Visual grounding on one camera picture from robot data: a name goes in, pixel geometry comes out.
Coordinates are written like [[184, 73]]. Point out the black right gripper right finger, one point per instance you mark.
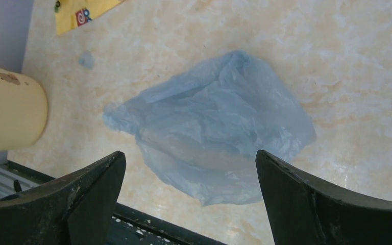
[[305, 209]]

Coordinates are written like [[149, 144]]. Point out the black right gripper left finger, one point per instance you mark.
[[73, 209]]

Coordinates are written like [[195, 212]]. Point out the yellow plastic trash bin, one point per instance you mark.
[[23, 110]]

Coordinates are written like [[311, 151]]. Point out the blue plastic trash bag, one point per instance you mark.
[[200, 131]]

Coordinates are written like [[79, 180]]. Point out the small blue plastic scrap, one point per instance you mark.
[[86, 60]]

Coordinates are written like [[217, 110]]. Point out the yellow printed cloth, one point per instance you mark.
[[70, 14]]

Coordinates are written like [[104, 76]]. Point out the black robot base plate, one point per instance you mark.
[[127, 225]]

